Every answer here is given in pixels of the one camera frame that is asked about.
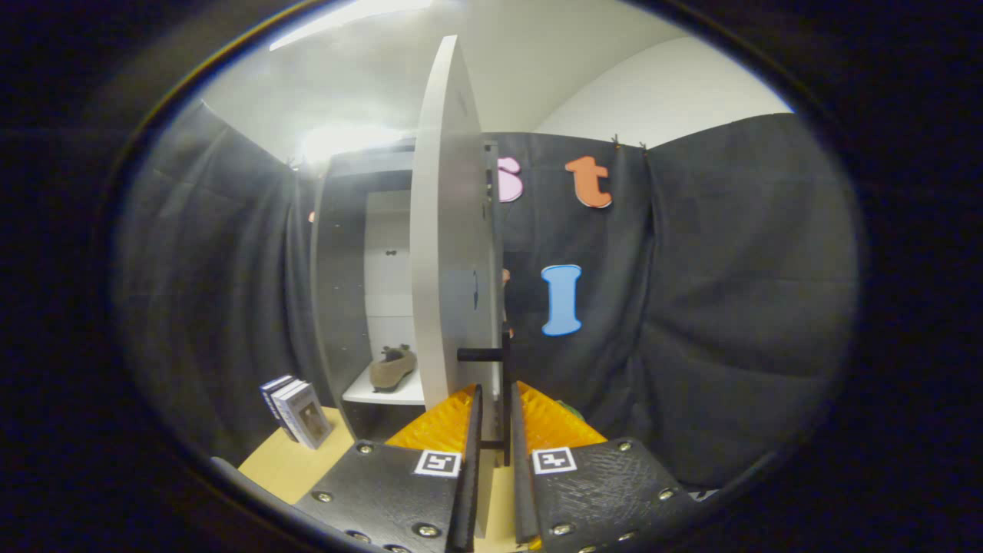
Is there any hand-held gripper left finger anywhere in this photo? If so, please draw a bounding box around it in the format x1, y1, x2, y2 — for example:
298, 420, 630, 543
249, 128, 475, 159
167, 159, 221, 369
294, 382, 485, 553

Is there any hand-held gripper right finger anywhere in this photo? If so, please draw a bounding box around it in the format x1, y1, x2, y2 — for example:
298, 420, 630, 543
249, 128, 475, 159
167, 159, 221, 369
509, 381, 690, 552

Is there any brown fuzzy shoe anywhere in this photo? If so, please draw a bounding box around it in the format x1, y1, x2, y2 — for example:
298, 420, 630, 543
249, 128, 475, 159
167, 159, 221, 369
370, 344, 418, 392

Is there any grey shoe cabinet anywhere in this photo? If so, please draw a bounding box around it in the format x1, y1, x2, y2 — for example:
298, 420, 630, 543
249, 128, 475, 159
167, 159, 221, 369
311, 138, 500, 442

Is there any black backdrop cloth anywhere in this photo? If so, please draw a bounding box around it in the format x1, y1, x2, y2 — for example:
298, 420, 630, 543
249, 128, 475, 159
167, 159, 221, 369
115, 100, 861, 492

